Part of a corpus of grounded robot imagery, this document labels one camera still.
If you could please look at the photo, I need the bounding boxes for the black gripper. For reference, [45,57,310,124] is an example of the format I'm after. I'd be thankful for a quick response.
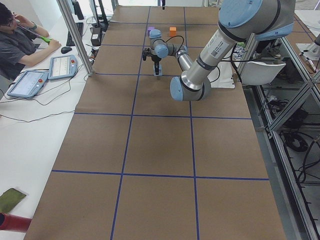
[151,55,162,75]

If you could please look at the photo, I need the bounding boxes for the light blue foam block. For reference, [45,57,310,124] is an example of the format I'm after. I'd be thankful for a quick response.
[154,65,163,76]

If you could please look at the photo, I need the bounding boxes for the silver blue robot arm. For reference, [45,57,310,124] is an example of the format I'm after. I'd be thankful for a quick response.
[142,0,296,101]

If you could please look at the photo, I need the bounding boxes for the purple foam block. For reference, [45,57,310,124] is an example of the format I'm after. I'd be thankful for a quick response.
[147,26,155,36]

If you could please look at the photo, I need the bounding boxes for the orange foam block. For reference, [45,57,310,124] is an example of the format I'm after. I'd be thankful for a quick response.
[169,26,177,38]

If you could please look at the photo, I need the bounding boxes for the black power adapter box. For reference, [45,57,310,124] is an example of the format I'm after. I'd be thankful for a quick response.
[90,27,102,46]

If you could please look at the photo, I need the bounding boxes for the black keyboard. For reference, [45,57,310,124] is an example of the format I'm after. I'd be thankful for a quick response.
[66,22,84,47]

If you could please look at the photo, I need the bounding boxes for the black computer mouse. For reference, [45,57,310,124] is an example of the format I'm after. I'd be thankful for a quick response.
[60,46,73,54]

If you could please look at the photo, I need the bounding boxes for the white plastic chair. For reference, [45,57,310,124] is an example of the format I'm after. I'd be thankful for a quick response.
[240,60,286,86]

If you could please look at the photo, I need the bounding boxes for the far blue teach pendant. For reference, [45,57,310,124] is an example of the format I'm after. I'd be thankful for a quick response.
[48,55,78,80]

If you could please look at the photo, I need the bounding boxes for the blue teach pendant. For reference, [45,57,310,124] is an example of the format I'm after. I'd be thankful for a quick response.
[48,55,78,80]
[7,70,49,98]

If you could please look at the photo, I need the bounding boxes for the brown paper table cover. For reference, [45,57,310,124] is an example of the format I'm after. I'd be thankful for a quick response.
[25,6,286,240]

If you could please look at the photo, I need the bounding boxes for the green handheld object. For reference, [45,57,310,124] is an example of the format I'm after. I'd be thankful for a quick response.
[38,35,51,44]

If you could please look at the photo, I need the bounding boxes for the near blue teach pendant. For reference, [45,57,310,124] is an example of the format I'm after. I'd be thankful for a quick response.
[7,70,49,98]

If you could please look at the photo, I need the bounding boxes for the seated person in grey shirt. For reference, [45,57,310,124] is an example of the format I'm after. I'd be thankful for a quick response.
[0,3,61,80]

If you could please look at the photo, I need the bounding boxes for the green cloth pouch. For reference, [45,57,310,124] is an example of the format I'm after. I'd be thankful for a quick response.
[0,188,27,214]

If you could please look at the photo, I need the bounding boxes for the red cylinder object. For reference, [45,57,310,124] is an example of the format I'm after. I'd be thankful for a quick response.
[0,212,32,233]

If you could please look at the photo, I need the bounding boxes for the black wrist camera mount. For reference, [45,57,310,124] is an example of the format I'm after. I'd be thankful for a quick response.
[142,48,153,61]

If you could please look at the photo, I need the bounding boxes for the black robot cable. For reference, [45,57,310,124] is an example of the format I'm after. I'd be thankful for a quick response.
[165,35,186,51]

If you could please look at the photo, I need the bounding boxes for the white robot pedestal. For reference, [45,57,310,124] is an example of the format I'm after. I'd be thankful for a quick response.
[208,61,235,89]

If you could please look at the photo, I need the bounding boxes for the aluminium frame post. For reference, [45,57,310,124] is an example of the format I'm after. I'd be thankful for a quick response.
[56,0,93,77]

